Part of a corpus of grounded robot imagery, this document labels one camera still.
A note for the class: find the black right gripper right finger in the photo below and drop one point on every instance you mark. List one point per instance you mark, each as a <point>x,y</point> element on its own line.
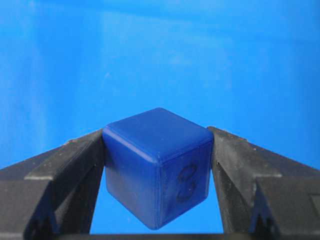
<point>262,192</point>

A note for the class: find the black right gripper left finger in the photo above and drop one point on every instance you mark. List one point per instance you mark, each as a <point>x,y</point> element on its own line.
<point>55,192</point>

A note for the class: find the blue cube block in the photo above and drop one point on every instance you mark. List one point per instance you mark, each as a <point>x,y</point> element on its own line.
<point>157,165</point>

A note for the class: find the blue table mat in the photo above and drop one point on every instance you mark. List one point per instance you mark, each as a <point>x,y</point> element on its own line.
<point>249,67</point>

